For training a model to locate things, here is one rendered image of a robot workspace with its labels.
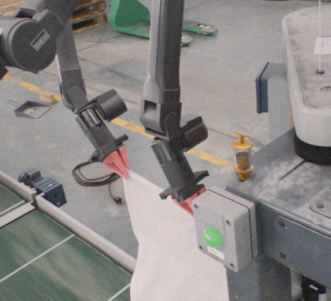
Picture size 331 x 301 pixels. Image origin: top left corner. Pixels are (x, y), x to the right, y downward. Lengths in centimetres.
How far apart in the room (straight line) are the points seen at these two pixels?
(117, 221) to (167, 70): 200
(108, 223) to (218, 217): 228
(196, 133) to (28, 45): 44
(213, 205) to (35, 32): 37
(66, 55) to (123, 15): 501
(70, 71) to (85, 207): 189
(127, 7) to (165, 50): 538
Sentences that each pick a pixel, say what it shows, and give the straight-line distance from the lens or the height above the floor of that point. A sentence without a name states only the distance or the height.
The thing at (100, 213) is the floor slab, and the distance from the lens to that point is 305.
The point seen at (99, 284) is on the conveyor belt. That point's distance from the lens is 204.
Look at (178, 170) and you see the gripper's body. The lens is 107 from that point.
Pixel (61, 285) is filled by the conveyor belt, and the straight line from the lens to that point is 209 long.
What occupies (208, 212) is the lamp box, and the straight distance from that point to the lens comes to 71.
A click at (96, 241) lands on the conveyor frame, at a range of 221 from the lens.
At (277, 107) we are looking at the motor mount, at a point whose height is 125.
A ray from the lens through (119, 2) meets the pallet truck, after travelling 633.
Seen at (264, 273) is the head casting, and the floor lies 120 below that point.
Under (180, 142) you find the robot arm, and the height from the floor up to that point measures 121.
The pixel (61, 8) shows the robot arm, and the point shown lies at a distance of 87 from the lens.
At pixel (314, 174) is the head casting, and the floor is 134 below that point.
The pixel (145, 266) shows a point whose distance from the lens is 137.
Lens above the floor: 175
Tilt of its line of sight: 28 degrees down
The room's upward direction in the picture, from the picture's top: 8 degrees counter-clockwise
